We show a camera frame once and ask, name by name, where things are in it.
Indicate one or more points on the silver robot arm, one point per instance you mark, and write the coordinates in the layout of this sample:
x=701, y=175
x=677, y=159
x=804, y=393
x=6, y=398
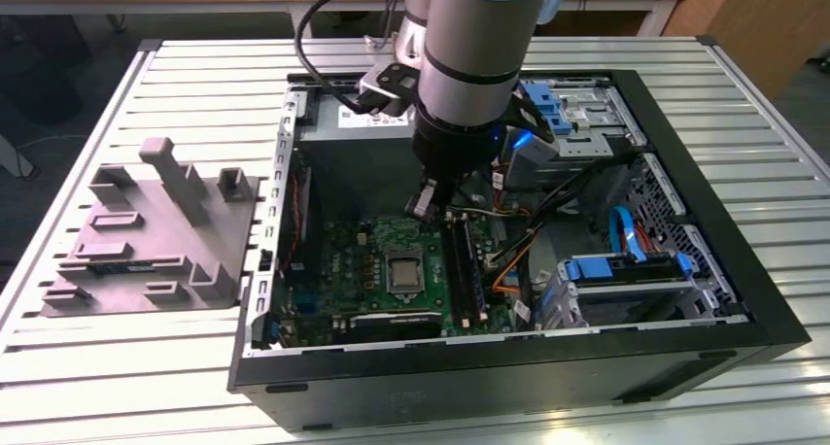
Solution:
x=474, y=37

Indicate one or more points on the CPU socket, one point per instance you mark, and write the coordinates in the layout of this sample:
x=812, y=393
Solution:
x=406, y=297

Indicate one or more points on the grey power supply unit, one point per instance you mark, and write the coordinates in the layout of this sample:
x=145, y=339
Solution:
x=350, y=173

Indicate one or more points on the metal drive cage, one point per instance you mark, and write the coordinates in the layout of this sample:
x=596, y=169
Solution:
x=584, y=146

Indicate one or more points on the green motherboard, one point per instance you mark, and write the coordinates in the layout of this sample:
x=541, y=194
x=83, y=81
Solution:
x=344, y=241

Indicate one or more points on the hard disk in blue carrier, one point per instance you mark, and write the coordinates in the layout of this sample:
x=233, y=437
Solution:
x=593, y=270

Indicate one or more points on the black graphics card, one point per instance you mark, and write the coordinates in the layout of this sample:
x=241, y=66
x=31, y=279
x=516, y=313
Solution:
x=396, y=320

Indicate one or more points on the grey parts rack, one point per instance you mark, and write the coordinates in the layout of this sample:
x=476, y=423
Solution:
x=169, y=250

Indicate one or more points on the metal disk bay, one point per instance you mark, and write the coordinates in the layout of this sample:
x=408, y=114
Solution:
x=704, y=294

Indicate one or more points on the black PC case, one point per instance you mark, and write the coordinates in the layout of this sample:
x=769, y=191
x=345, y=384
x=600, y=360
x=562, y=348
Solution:
x=454, y=386

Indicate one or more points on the wooden cabinet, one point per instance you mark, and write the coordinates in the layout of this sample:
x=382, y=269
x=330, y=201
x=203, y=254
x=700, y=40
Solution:
x=765, y=27

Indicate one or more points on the dark RAM stick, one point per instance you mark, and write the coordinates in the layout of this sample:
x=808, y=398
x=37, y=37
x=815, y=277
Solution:
x=126, y=268

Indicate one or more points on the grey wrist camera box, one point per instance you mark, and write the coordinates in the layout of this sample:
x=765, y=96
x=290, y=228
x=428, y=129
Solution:
x=386, y=88

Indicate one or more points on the blue plastic drive bracket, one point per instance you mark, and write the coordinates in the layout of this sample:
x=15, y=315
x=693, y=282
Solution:
x=552, y=110

